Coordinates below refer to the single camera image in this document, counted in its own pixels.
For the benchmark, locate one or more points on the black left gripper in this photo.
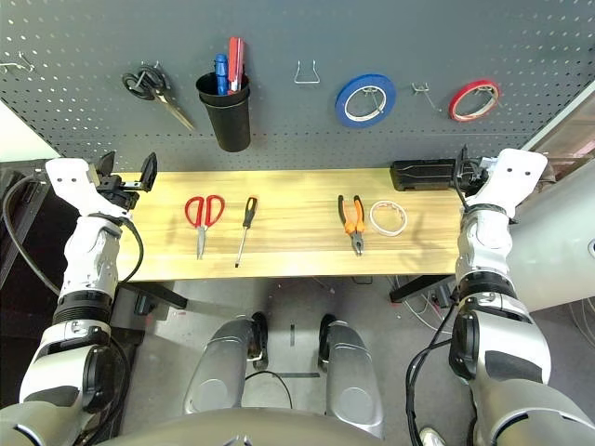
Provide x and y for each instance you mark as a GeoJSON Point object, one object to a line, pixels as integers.
{"type": "Point", "coordinates": [116, 195]}

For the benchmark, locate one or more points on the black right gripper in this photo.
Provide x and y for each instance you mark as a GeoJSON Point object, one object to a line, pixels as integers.
{"type": "Point", "coordinates": [469, 176]}

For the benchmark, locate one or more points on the white tape roll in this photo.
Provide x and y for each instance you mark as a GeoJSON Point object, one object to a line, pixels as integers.
{"type": "Point", "coordinates": [373, 218]}

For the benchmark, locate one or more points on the black orange screwdriver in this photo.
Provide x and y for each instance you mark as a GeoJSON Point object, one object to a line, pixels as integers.
{"type": "Point", "coordinates": [251, 209]}

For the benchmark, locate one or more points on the orange black pliers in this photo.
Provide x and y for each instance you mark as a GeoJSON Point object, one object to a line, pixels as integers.
{"type": "Point", "coordinates": [357, 237]}

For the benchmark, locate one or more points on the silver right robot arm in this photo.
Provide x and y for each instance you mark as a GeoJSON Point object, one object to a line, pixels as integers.
{"type": "Point", "coordinates": [483, 251]}

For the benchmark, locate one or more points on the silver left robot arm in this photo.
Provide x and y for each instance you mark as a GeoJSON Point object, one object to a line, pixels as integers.
{"type": "Point", "coordinates": [88, 260]}

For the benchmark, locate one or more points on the silver pegboard hook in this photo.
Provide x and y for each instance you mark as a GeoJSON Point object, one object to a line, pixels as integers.
{"type": "Point", "coordinates": [485, 88]}
{"type": "Point", "coordinates": [420, 87]}
{"type": "Point", "coordinates": [5, 69]}
{"type": "Point", "coordinates": [370, 89]}
{"type": "Point", "coordinates": [25, 62]}
{"type": "Point", "coordinates": [155, 65]}

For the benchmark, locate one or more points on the dark grey pegboard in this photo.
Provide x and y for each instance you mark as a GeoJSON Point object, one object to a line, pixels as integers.
{"type": "Point", "coordinates": [279, 130]}

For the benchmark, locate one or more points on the black tool case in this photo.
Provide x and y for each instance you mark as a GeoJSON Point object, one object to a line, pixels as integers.
{"type": "Point", "coordinates": [418, 174]}

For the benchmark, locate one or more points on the red tape roll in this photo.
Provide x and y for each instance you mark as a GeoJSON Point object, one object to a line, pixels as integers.
{"type": "Point", "coordinates": [453, 104]}

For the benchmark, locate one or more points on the black plastic cup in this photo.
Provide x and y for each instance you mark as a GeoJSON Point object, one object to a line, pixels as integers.
{"type": "Point", "coordinates": [230, 125]}

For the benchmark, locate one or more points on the black table foot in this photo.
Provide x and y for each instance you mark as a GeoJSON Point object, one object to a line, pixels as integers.
{"type": "Point", "coordinates": [413, 288]}
{"type": "Point", "coordinates": [158, 292]}

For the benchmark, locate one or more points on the large light grey panel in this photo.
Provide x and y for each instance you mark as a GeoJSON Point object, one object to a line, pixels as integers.
{"type": "Point", "coordinates": [558, 241]}

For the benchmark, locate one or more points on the blue tape roll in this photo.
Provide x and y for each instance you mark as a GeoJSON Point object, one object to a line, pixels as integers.
{"type": "Point", "coordinates": [340, 104]}

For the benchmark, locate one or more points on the black power strip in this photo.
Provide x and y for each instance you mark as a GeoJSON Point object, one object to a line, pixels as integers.
{"type": "Point", "coordinates": [441, 295]}

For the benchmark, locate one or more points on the black cabinet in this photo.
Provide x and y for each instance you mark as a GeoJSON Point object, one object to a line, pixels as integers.
{"type": "Point", "coordinates": [23, 288]}

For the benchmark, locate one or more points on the silver left robot leg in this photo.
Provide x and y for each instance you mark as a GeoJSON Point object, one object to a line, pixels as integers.
{"type": "Point", "coordinates": [218, 371]}

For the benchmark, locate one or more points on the silver robot leg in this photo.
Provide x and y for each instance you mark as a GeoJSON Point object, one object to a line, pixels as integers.
{"type": "Point", "coordinates": [218, 371]}
{"type": "Point", "coordinates": [353, 371]}

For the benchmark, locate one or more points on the silver right robot leg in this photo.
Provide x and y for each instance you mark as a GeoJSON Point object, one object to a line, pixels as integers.
{"type": "Point", "coordinates": [353, 371]}

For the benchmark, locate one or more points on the grey robot torso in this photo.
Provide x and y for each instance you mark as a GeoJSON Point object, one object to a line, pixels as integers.
{"type": "Point", "coordinates": [241, 427]}

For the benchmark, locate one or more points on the white person's shoe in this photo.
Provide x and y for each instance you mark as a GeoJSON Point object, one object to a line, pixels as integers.
{"type": "Point", "coordinates": [430, 436]}

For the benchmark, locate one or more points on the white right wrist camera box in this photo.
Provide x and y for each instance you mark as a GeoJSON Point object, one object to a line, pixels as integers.
{"type": "Point", "coordinates": [516, 176]}

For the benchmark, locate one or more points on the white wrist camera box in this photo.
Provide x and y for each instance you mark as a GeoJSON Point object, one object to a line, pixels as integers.
{"type": "Point", "coordinates": [516, 176]}
{"type": "Point", "coordinates": [70, 176]}

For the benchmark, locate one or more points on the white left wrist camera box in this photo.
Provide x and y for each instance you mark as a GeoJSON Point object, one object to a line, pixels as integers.
{"type": "Point", "coordinates": [70, 176]}

